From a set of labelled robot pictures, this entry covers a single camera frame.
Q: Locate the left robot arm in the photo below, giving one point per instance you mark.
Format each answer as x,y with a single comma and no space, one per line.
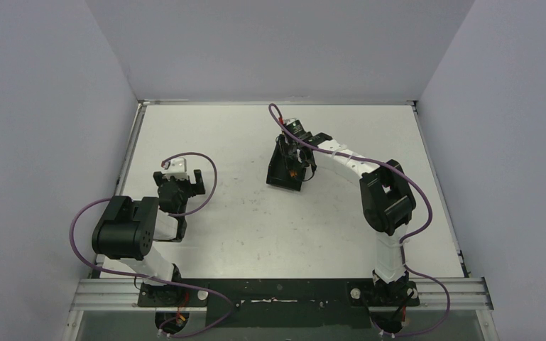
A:
128,229

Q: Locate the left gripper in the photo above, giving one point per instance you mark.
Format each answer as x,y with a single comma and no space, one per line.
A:
197,183

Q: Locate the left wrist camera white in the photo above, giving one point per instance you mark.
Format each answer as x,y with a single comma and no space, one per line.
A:
175,168

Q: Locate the aluminium rail frame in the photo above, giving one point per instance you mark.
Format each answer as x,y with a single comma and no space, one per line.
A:
120,290

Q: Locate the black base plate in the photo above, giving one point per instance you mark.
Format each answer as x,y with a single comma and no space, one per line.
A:
286,303

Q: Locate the black plastic bin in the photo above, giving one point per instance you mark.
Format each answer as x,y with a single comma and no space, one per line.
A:
278,176

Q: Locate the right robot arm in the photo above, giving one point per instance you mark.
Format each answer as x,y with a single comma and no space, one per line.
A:
386,198

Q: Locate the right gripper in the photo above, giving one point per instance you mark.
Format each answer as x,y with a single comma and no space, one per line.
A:
285,145

